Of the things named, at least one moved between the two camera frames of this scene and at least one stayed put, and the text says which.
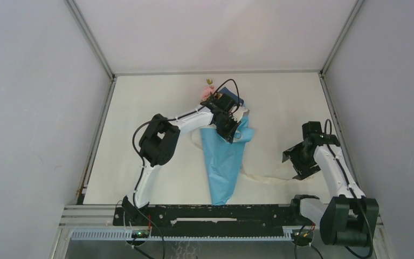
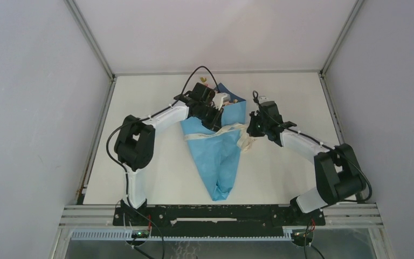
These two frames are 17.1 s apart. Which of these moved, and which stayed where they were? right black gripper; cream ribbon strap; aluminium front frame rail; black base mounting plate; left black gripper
Moved: left black gripper; right black gripper; cream ribbon strap
Stayed: black base mounting plate; aluminium front frame rail
